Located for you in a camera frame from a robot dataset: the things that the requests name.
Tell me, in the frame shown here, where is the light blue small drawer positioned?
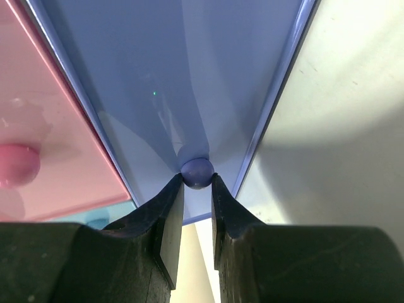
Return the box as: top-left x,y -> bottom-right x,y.
49,201 -> 136,230

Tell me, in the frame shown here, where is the purple bottom drawer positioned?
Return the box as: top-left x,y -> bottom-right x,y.
25,1 -> 319,206

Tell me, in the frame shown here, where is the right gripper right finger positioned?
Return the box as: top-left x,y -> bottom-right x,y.
211,174 -> 403,302

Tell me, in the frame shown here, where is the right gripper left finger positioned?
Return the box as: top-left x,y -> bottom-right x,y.
1,174 -> 184,302

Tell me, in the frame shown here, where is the pink drawer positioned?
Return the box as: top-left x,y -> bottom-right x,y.
1,1 -> 129,221

